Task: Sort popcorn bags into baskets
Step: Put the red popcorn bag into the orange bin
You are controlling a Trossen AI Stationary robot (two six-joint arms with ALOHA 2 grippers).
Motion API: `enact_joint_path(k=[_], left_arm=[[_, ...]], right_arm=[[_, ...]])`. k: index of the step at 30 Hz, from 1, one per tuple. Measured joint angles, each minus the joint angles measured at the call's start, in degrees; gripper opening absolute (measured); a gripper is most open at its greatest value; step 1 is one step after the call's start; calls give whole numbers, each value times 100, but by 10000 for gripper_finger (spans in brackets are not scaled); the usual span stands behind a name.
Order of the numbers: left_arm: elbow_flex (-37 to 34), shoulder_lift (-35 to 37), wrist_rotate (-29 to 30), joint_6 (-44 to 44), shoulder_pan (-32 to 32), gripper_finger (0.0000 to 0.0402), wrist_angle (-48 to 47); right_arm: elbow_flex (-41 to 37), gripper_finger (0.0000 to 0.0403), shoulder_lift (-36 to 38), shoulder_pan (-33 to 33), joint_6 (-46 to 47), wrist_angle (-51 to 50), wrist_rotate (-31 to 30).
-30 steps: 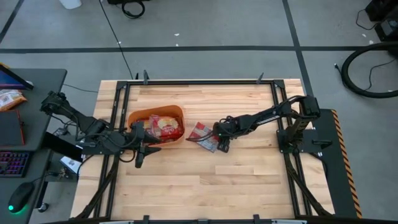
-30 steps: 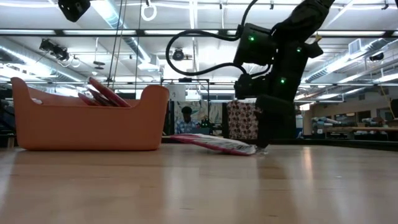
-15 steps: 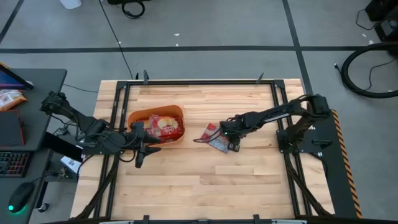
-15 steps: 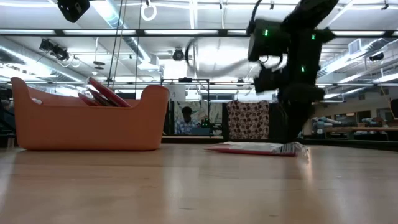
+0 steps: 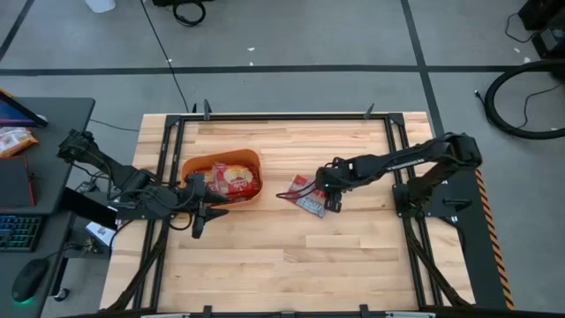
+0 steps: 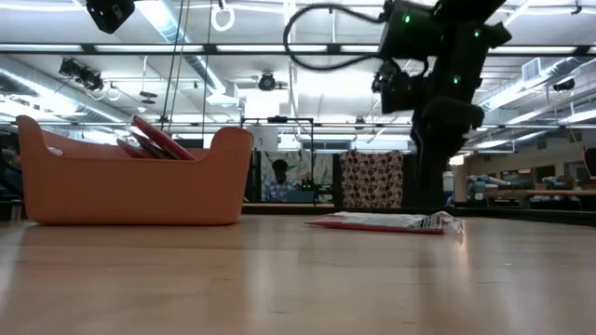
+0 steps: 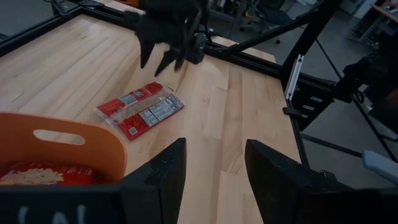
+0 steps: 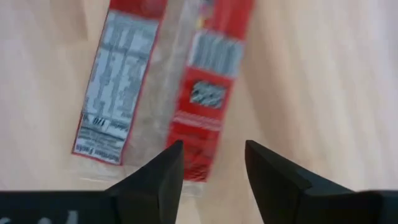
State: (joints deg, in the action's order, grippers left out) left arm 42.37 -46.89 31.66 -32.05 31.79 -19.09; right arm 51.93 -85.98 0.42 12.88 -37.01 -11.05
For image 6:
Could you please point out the black panel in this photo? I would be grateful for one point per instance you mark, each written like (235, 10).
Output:
(410, 186)

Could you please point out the person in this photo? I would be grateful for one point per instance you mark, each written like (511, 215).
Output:
(278, 186)

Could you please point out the round black overhead camera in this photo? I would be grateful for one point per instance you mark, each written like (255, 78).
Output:
(266, 82)

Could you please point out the wooden background table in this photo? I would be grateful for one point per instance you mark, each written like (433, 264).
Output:
(535, 192)

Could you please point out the orange plastic basket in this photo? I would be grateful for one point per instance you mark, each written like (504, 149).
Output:
(130, 191)

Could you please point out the red popcorn bag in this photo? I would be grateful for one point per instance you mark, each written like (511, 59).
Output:
(163, 138)
(130, 150)
(153, 148)
(386, 222)

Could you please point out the black frame-mounted device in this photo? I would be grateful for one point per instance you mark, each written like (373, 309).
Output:
(81, 74)

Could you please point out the black stand frame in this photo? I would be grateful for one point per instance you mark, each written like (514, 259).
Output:
(312, 153)

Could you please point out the circle-patterned cloth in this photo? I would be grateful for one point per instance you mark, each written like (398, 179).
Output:
(372, 179)

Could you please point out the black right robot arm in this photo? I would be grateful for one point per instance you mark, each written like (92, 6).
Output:
(458, 56)

